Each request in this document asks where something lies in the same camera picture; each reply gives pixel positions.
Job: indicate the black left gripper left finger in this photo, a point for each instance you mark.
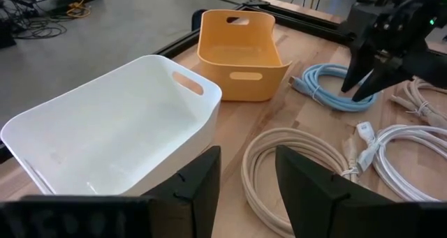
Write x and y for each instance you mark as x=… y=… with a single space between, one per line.
x=192 y=196

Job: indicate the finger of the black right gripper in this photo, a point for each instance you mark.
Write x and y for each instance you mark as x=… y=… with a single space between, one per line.
x=380 y=79
x=359 y=67

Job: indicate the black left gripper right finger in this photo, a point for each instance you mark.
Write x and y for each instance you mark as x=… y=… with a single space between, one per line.
x=324 y=203

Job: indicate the white plastic bin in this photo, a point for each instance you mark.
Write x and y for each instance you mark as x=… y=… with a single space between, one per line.
x=104 y=126

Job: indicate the yellow plastic bin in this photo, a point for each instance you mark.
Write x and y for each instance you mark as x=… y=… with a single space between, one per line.
x=241 y=67

